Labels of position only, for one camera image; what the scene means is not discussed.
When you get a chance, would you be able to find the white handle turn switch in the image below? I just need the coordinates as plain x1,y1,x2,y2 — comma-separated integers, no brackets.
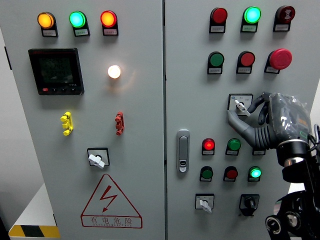
227,93,254,117
86,147,111,170
194,193,215,214

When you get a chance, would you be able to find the large red stop button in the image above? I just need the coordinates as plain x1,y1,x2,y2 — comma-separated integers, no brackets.
268,48,293,71

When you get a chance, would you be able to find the green round lamp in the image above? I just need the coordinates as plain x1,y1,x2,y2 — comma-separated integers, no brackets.
69,10,87,29
226,138,242,152
243,6,262,25
248,166,262,180

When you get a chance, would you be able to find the white cabinet plinth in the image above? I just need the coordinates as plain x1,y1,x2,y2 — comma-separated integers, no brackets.
8,182,61,240
287,182,306,195

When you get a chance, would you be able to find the red push button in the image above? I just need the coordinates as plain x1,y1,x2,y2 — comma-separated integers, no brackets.
224,166,239,180
238,51,256,68

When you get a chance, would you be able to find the red round lamp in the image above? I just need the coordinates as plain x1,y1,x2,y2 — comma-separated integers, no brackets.
210,7,229,25
100,10,118,29
202,137,216,152

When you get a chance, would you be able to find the pale grey cabinet door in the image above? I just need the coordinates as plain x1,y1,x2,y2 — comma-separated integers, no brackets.
0,0,166,240
163,0,320,240

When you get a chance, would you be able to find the green push button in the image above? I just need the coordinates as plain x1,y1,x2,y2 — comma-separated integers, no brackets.
208,51,225,68
200,166,214,180

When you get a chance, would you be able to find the red buzzer lamp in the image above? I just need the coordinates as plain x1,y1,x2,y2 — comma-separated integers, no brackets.
275,5,296,25

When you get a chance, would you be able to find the silver door lock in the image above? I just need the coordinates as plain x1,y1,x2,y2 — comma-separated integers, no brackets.
176,129,191,174

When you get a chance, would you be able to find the white round lamp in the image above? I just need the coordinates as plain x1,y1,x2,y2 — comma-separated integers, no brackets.
107,64,122,80

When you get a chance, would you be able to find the red warning triangle sticker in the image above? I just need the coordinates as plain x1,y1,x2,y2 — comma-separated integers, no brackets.
80,173,144,230

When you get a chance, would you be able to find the black display meter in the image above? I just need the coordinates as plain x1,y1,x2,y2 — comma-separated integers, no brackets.
27,47,85,96

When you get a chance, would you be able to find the yellow round lamp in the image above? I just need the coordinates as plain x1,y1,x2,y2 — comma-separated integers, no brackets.
37,11,55,30

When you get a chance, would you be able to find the black yellow striped tape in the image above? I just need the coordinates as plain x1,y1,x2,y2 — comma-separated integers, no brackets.
8,224,61,239

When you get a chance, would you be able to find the black handle turn switch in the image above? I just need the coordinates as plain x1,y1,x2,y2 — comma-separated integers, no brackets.
238,193,260,218

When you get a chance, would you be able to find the small red handle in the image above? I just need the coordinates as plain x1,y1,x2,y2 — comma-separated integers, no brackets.
114,111,126,137

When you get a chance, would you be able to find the small yellow handle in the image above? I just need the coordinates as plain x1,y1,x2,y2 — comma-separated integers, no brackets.
60,111,75,137

